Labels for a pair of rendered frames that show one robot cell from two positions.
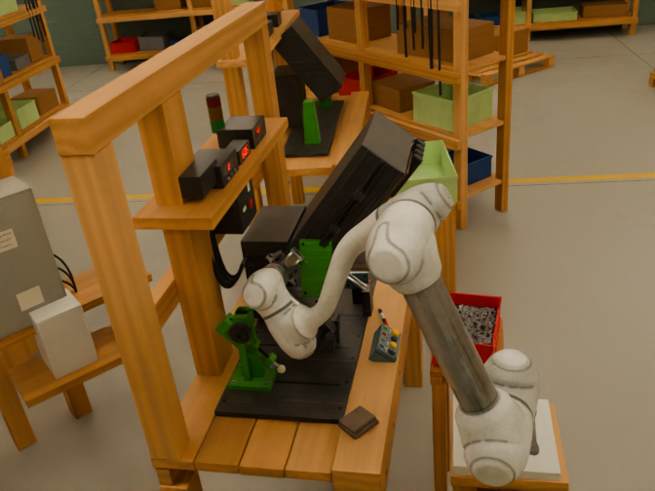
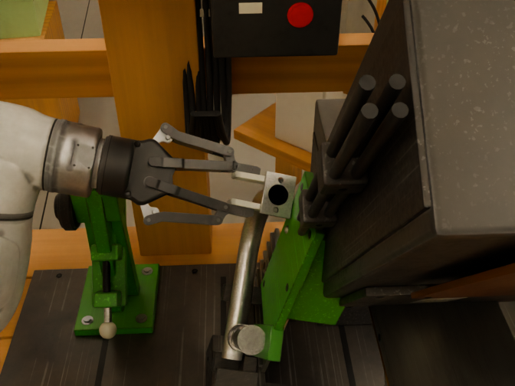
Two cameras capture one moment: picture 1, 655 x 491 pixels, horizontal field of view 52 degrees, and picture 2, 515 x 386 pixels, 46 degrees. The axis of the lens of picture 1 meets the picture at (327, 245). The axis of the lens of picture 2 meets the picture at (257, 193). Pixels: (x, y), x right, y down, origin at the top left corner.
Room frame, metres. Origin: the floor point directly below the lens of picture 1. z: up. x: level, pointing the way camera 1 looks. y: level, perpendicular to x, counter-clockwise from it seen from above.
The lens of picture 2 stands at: (1.82, -0.47, 1.73)
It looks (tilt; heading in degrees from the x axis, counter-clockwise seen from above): 39 degrees down; 73
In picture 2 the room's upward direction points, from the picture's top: straight up
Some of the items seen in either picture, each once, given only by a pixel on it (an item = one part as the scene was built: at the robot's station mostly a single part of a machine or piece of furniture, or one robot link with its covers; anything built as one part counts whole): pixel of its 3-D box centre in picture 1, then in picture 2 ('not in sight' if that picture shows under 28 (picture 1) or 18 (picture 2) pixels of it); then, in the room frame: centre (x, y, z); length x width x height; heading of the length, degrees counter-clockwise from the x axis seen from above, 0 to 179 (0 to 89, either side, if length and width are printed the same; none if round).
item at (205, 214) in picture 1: (222, 165); not in sight; (2.20, 0.33, 1.52); 0.90 x 0.25 x 0.04; 166
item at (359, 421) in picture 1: (358, 421); not in sight; (1.52, -0.04, 0.91); 0.10 x 0.08 x 0.03; 126
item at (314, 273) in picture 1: (318, 264); (313, 261); (2.05, 0.04, 1.17); 0.13 x 0.12 x 0.20; 166
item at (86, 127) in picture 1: (191, 56); not in sight; (2.21, 0.37, 1.89); 1.50 x 0.09 x 0.09; 166
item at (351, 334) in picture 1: (314, 317); (343, 354); (2.13, 0.08, 0.89); 1.10 x 0.42 x 0.02; 166
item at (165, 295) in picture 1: (208, 238); (327, 63); (2.22, 0.44, 1.23); 1.30 x 0.05 x 0.09; 166
